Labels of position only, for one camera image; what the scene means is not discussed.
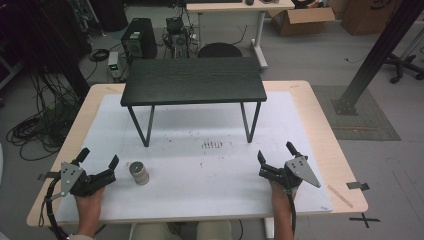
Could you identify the black metal post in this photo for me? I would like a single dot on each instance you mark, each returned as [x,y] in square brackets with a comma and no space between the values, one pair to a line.
[380,53]

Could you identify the small black wooden table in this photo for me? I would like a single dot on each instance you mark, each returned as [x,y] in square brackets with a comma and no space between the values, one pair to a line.
[193,81]

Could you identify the black office chair base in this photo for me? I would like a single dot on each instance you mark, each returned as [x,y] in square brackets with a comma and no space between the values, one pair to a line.
[401,65]

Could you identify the black tape cross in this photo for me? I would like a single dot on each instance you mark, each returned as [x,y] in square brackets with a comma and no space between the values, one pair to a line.
[364,220]

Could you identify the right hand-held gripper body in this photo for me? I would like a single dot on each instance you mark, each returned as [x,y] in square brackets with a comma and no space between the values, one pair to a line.
[289,175]

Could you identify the person's left hand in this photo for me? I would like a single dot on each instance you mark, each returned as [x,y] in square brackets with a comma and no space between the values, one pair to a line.
[89,200]

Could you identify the open cardboard box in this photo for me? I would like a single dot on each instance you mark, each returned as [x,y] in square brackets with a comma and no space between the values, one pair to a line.
[300,21]

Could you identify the black keyboard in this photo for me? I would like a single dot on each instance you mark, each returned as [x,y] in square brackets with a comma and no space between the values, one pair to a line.
[213,1]

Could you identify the grey power supply unit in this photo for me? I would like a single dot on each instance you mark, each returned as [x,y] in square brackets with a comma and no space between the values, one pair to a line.
[114,65]

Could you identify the black computer mouse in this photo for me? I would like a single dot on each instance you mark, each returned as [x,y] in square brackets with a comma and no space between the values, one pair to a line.
[249,2]

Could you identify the black tape strip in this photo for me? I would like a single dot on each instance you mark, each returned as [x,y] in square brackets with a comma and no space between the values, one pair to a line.
[46,175]
[357,185]

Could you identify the silver metal cylinder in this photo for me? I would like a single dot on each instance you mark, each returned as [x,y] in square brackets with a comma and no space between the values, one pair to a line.
[139,173]

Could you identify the person's right leg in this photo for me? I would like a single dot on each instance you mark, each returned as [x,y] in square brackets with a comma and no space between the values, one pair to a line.
[214,230]

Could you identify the white table mat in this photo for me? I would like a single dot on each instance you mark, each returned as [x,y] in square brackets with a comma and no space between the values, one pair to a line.
[200,190]

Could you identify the white desk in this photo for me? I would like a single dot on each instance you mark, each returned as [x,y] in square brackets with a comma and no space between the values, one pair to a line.
[230,6]

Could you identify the black computer tower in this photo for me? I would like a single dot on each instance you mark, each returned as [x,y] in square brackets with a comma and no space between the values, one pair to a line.
[140,40]

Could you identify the grey floor mat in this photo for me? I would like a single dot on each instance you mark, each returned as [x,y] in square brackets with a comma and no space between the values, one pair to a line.
[366,123]

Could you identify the large closed cardboard box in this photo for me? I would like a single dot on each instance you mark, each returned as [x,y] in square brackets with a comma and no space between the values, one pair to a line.
[366,16]

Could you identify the white table leg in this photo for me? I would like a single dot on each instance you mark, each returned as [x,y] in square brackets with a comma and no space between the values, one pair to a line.
[268,229]

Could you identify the light wooden table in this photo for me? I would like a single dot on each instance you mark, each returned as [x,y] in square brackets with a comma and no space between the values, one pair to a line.
[333,150]

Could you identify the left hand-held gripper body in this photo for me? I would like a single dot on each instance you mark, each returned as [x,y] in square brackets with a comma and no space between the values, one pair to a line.
[75,181]

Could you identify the person's right hand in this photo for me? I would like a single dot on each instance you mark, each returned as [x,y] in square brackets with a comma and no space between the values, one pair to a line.
[278,195]

